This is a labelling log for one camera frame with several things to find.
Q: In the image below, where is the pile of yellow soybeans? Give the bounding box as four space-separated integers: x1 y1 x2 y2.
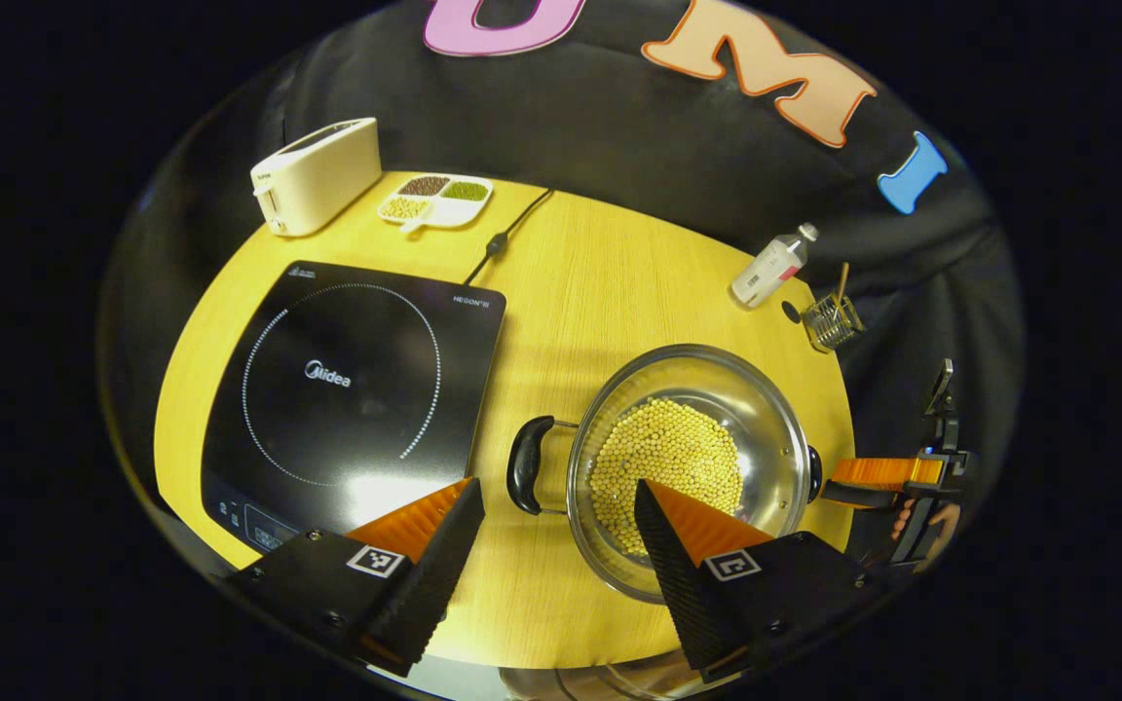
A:
588 397 745 558

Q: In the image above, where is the black induction cooktop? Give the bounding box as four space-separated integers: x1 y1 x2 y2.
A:
201 259 507 556

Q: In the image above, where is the white toaster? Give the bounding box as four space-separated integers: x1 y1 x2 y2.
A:
249 117 383 238

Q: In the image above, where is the black power cable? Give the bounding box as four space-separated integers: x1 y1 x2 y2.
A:
464 188 555 286

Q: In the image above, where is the steel pot with black handles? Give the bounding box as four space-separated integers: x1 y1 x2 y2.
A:
506 343 825 605

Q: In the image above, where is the wire mesh basket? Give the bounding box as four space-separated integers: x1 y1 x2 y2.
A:
801 294 866 353

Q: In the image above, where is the small clear bottle white label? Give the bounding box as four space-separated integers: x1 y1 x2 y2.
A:
729 222 820 310

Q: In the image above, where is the white divided dish of beans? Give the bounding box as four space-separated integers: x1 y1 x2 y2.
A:
378 173 494 235

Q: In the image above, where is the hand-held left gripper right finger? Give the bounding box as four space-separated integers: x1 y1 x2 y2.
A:
633 479 888 684

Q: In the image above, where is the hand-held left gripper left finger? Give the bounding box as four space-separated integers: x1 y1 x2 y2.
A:
225 477 486 678

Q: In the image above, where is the black backdrop cloth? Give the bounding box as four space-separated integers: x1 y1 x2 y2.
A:
98 0 1025 585

